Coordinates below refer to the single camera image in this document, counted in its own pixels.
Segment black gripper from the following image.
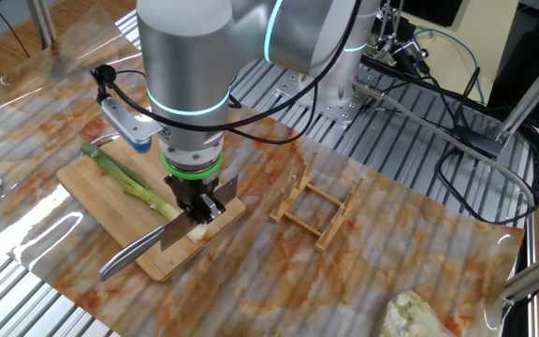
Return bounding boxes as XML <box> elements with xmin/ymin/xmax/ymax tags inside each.
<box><xmin>164</xmin><ymin>173</ymin><xmax>228</xmax><ymax>224</ymax></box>

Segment green scallion stalk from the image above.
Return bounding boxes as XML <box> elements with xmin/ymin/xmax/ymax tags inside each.
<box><xmin>80</xmin><ymin>141</ymin><xmax>184</xmax><ymax>222</ymax></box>

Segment steel cleaver knife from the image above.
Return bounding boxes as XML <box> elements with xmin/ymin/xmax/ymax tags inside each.
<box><xmin>98</xmin><ymin>175</ymin><xmax>239</xmax><ymax>283</ymax></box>

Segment plastic bag of chopped scallions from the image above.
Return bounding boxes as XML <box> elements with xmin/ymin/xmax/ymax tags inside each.
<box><xmin>379</xmin><ymin>289</ymin><xmax>458</xmax><ymax>337</ymax></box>

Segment chopped scallion pieces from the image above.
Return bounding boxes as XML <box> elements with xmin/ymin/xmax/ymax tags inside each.
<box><xmin>187</xmin><ymin>224</ymin><xmax>208</xmax><ymax>244</ymax></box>

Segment wooden cutting board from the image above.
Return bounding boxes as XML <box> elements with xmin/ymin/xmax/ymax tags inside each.
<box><xmin>55</xmin><ymin>133</ymin><xmax>247</xmax><ymax>283</ymax></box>

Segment wooden peg rack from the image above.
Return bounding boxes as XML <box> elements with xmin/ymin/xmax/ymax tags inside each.
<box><xmin>268</xmin><ymin>150</ymin><xmax>365</xmax><ymax>255</ymax></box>

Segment marble pattern plastic mat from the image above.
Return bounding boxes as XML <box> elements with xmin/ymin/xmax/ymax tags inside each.
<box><xmin>0</xmin><ymin>4</ymin><xmax>526</xmax><ymax>337</ymax></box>

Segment silver robot mounting plate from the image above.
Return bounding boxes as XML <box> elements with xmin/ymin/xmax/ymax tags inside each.
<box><xmin>276</xmin><ymin>65</ymin><xmax>373</xmax><ymax>126</ymax></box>

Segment metal clamp stand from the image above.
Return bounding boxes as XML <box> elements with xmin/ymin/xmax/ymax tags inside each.
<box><xmin>371</xmin><ymin>0</ymin><xmax>432</xmax><ymax>71</ymax></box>

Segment green adapter ring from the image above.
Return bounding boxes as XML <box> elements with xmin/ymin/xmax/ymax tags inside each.
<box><xmin>160</xmin><ymin>150</ymin><xmax>225</xmax><ymax>182</ymax></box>

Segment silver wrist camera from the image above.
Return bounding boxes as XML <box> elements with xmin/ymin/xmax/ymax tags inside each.
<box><xmin>99</xmin><ymin>95</ymin><xmax>164</xmax><ymax>154</ymax></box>

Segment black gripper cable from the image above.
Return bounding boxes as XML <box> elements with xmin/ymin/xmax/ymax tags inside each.
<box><xmin>90</xmin><ymin>0</ymin><xmax>364</xmax><ymax>145</ymax></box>

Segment black floor cables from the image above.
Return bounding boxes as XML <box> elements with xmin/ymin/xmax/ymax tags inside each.
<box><xmin>362</xmin><ymin>51</ymin><xmax>539</xmax><ymax>226</ymax></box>

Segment grey hose cable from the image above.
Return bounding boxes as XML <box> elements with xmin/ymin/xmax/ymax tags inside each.
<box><xmin>352</xmin><ymin>80</ymin><xmax>537</xmax><ymax>210</ymax></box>

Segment blue cable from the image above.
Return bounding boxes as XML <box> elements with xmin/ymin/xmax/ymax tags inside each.
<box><xmin>412</xmin><ymin>26</ymin><xmax>486</xmax><ymax>107</ymax></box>

